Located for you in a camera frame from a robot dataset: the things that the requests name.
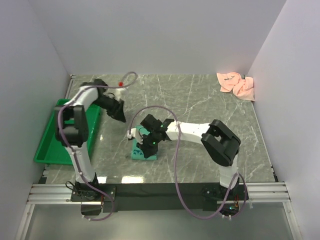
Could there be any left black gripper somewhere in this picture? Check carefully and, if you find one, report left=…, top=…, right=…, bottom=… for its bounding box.
left=92, top=95, right=126, bottom=123

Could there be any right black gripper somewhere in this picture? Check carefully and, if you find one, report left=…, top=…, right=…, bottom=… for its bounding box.
left=137, top=131, right=161, bottom=158

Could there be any blue green crocodile towel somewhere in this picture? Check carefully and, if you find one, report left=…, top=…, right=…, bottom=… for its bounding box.
left=131, top=125, right=158, bottom=161

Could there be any pink towel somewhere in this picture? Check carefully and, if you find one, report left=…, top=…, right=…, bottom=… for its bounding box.
left=216, top=72, right=255, bottom=102

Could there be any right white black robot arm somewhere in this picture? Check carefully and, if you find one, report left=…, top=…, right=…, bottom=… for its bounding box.
left=136, top=114, right=241, bottom=200

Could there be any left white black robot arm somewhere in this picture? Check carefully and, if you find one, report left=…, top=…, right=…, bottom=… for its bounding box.
left=54, top=78, right=126, bottom=201

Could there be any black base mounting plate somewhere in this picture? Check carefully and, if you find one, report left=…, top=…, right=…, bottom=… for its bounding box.
left=70, top=182, right=249, bottom=216

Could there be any green plastic tray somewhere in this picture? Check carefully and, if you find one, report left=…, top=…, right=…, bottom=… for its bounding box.
left=34, top=104, right=102, bottom=166

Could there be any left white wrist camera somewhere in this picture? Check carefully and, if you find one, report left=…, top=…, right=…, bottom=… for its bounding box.
left=113, top=81, right=128, bottom=101

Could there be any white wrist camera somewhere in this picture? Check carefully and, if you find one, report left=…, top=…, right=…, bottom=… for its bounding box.
left=113, top=81, right=128, bottom=101
left=126, top=127, right=143, bottom=144

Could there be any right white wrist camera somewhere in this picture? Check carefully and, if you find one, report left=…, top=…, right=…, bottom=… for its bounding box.
left=126, top=127, right=143, bottom=144

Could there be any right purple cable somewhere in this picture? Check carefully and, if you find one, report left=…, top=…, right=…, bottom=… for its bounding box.
left=127, top=105, right=249, bottom=221

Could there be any purple cable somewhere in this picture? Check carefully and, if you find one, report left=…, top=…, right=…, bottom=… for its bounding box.
left=127, top=105, right=249, bottom=221
left=56, top=71, right=138, bottom=222

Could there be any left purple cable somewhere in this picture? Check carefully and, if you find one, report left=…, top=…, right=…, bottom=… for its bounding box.
left=56, top=71, right=138, bottom=222

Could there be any aluminium rail frame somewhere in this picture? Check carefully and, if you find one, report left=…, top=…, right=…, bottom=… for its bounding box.
left=17, top=74, right=303, bottom=240

